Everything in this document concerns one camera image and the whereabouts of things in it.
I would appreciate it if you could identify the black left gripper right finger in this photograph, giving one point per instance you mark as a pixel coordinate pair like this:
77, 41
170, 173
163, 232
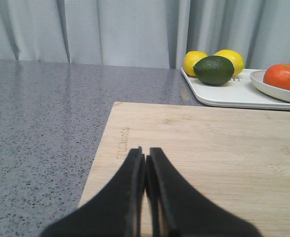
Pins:
179, 210

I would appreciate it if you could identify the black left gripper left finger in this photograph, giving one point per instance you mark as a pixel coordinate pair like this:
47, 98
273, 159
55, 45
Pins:
115, 211

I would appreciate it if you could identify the beige round plate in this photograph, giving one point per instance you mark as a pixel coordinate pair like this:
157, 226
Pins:
278, 93

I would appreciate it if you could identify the orange mandarin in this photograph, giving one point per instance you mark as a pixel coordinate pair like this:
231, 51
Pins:
278, 76

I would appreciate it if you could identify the white bear tray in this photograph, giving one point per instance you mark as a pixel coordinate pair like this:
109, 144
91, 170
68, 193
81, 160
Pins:
239, 92

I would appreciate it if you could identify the wooden cutting board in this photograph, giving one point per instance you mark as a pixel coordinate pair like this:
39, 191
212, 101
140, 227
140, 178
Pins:
238, 158

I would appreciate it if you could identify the green lime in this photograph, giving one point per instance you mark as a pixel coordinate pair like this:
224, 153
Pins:
214, 70

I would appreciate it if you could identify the yellow lemon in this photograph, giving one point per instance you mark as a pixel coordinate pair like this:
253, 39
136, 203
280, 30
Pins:
236, 58
191, 58

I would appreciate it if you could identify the grey curtain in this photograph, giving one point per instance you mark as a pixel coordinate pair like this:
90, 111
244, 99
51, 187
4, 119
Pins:
144, 33

